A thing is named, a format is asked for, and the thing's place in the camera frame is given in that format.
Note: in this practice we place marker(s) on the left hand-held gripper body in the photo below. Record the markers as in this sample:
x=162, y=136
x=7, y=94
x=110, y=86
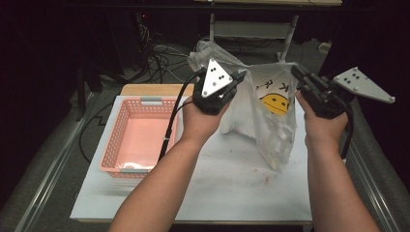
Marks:
x=214, y=80

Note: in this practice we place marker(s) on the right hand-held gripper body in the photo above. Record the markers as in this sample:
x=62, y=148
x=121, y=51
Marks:
x=325, y=100

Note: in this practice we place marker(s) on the clear smiley plastic bag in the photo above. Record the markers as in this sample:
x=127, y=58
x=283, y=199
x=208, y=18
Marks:
x=274, y=129

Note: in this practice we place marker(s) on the pink plastic basket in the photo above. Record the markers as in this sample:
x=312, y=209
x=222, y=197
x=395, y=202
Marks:
x=138, y=135

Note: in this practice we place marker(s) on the person's right hand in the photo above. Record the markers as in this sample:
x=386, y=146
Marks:
x=325, y=132

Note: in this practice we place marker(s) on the person's left hand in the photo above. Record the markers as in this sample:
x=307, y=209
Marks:
x=199, y=124

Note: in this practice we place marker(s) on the white-framed desk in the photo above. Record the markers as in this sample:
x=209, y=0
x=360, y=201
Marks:
x=251, y=29

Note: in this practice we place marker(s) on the white board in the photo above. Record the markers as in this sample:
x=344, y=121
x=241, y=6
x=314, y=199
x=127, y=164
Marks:
x=232, y=193

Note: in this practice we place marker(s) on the black stand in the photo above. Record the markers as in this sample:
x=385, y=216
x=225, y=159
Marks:
x=80, y=96

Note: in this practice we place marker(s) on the metal floor rail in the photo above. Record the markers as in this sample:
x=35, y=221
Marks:
x=51, y=174
x=377, y=193

